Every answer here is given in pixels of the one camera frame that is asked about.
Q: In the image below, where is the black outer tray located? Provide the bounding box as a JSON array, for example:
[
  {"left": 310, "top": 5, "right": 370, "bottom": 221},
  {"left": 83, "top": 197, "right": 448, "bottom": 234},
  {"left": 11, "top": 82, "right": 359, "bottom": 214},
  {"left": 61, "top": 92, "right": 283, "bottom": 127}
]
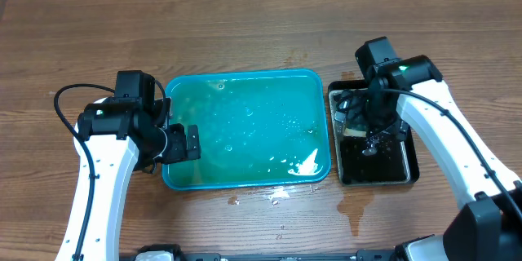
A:
[{"left": 328, "top": 80, "right": 420, "bottom": 184}]

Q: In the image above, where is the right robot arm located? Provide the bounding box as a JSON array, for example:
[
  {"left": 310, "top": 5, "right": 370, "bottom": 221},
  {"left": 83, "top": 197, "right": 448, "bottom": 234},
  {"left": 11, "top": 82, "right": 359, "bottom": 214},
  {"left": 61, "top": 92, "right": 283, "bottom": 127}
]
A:
[{"left": 338, "top": 55, "right": 521, "bottom": 260}]

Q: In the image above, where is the teal plastic tray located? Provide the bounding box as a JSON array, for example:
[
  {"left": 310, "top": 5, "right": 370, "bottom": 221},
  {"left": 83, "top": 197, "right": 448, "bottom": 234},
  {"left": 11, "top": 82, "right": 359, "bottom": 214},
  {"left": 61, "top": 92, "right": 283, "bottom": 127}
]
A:
[{"left": 161, "top": 69, "right": 332, "bottom": 191}]

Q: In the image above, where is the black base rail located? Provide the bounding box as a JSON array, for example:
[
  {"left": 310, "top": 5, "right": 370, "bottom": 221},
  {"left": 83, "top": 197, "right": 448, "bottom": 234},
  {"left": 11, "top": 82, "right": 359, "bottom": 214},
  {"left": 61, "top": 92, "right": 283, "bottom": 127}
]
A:
[{"left": 118, "top": 244, "right": 403, "bottom": 261}]

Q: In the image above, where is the green yellow sponge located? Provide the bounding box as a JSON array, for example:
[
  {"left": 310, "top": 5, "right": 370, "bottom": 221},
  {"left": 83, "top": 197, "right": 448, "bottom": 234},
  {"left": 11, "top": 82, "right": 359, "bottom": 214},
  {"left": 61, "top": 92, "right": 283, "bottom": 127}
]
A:
[{"left": 343, "top": 121, "right": 368, "bottom": 138}]

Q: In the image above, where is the metal pan with dirty water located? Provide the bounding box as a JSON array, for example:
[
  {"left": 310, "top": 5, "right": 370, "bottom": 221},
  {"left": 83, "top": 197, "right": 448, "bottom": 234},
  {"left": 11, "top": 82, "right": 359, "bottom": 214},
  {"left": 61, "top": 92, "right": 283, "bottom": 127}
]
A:
[{"left": 328, "top": 90, "right": 412, "bottom": 186}]

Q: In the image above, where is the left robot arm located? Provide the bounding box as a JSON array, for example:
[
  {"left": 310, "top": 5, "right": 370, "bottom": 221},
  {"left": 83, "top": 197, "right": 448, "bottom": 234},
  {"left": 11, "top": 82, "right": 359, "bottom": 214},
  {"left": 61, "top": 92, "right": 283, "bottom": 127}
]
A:
[{"left": 56, "top": 124, "right": 201, "bottom": 260}]

